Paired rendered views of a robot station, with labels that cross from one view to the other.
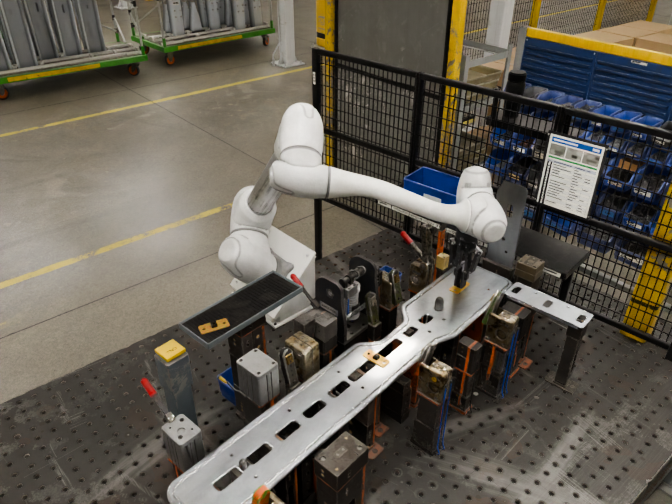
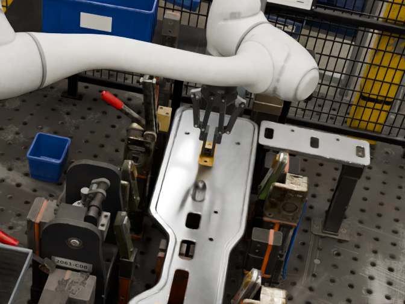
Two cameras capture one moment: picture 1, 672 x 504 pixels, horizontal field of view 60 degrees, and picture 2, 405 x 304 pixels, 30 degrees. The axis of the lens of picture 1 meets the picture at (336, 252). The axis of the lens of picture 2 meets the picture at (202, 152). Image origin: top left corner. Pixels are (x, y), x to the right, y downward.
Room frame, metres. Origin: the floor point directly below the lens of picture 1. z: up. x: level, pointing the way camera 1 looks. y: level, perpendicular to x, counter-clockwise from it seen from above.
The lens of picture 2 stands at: (0.66, 0.47, 2.22)
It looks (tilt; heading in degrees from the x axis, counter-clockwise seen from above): 41 degrees down; 319
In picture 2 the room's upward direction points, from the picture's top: 10 degrees clockwise
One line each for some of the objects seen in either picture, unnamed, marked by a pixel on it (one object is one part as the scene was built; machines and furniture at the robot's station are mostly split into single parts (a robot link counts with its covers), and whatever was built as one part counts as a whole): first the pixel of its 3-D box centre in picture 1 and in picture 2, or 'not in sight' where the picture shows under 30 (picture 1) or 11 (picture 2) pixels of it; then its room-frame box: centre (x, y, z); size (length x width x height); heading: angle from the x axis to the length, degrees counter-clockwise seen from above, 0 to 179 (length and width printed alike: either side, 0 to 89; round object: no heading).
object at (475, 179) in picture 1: (474, 192); (237, 21); (1.68, -0.44, 1.40); 0.13 x 0.11 x 0.16; 4
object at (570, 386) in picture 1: (569, 352); (342, 193); (1.55, -0.82, 0.84); 0.11 x 0.06 x 0.29; 48
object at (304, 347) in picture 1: (304, 387); not in sight; (1.33, 0.10, 0.89); 0.13 x 0.11 x 0.38; 48
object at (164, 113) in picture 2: (438, 294); (156, 164); (1.83, -0.40, 0.88); 0.04 x 0.04 x 0.36; 48
